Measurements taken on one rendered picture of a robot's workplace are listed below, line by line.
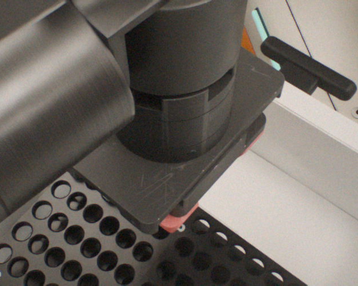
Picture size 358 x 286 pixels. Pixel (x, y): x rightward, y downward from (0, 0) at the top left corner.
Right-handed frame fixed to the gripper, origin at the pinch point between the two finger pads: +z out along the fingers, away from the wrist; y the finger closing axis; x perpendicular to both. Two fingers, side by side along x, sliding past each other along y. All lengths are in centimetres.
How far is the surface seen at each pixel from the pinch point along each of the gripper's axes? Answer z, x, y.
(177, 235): 4.1, 1.2, 0.9
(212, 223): 4.0, 2.5, -1.2
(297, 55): 1.9, -0.5, -14.2
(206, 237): 4.0, 2.7, -0.2
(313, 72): 1.9, 1.2, -13.8
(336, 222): 9.8, 8.2, -9.1
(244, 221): 10.1, 2.9, -4.8
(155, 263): 4.3, 1.3, 3.2
